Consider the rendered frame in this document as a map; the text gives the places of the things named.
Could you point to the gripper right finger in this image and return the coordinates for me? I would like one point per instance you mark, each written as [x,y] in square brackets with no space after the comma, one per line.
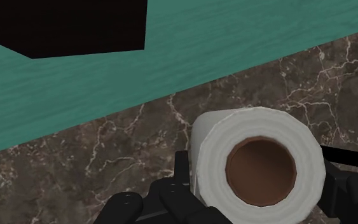
[352,198]

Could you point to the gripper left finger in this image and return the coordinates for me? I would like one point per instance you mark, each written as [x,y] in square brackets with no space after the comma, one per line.
[169,198]

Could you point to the white toilet paper roll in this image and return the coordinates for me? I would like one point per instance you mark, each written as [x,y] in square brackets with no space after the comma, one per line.
[216,149]

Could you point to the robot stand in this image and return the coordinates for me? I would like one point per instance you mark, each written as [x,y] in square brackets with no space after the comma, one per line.
[64,24]

